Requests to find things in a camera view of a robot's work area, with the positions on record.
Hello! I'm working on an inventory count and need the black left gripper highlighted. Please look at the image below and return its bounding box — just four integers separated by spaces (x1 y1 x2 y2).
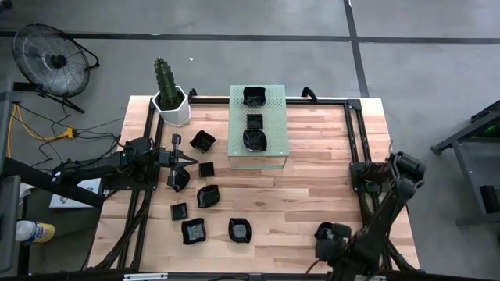
158 133 199 193

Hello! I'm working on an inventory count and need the white hexagonal plant pot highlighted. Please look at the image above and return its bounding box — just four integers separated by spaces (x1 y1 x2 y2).
151 85 192 128

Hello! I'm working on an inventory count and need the green cactus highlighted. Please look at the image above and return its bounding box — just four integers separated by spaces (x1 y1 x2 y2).
153 57 180 111

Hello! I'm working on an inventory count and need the green perforated metal shelf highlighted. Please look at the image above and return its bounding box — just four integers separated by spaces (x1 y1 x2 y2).
227 84 291 171

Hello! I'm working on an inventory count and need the white printed box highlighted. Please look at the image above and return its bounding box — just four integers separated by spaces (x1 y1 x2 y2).
48 177 104 210

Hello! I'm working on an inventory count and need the black diagonal beam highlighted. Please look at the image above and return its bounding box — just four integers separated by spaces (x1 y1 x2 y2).
0 156 105 210

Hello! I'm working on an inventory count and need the device with green lights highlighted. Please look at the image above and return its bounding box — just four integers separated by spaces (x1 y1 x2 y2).
430 99 500 228

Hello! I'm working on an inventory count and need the white and yellow bottle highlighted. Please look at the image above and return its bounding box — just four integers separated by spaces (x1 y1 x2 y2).
14 219 56 244

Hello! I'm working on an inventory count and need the black floor fan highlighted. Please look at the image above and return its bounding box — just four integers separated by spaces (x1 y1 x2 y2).
11 22 101 115

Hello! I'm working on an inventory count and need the grey cabinet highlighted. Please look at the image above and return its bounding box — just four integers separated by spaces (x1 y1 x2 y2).
0 174 23 274

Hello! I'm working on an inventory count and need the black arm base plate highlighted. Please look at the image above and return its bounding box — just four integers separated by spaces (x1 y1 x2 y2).
102 169 161 193
349 161 391 194

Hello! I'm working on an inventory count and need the black floor cable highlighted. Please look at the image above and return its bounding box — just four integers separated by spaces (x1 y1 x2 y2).
15 103 127 169

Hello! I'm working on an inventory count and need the yellow cable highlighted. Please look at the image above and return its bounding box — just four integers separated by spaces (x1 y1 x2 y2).
5 102 77 158

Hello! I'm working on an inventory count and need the black aluminium table frame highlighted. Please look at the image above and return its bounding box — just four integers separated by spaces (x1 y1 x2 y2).
87 88 421 274

